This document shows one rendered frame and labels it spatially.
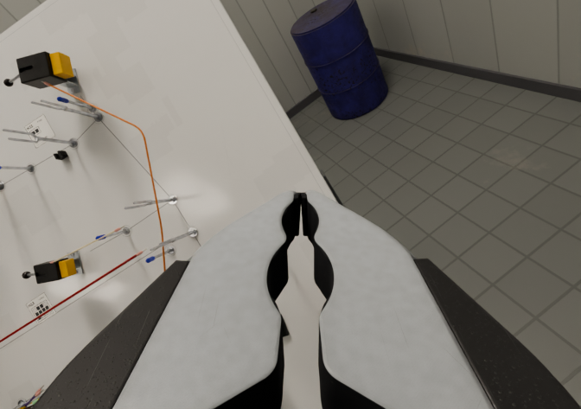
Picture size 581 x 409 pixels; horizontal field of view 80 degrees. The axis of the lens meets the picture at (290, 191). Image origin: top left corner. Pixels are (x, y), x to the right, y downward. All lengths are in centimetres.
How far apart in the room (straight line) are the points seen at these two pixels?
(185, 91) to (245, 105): 12
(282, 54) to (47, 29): 276
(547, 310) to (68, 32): 179
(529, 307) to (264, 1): 285
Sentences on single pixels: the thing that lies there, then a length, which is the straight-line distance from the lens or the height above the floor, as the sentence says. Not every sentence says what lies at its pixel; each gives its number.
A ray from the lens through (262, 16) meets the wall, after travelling 337.
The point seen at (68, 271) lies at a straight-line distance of 74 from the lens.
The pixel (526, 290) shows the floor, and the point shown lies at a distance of 183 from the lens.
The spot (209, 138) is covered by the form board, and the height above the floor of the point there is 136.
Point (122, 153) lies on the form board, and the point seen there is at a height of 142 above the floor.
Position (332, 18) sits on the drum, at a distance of 275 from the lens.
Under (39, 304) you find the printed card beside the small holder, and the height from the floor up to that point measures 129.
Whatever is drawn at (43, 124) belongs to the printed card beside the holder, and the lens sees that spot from 84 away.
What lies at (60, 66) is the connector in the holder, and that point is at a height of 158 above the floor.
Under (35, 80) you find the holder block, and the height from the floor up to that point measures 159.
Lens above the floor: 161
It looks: 36 degrees down
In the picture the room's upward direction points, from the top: 35 degrees counter-clockwise
